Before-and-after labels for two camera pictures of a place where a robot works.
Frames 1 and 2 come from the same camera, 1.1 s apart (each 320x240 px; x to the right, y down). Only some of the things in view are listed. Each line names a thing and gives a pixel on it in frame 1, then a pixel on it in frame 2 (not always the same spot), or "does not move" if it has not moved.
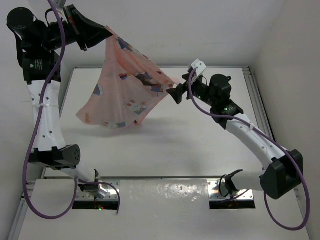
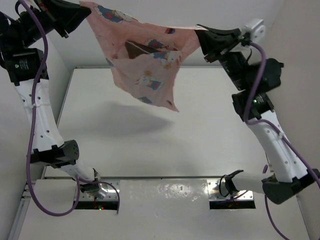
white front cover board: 156,209 does not move
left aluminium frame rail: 18,221 does not move
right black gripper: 186,87 → 225,47
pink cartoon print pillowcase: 131,84 → 151,77
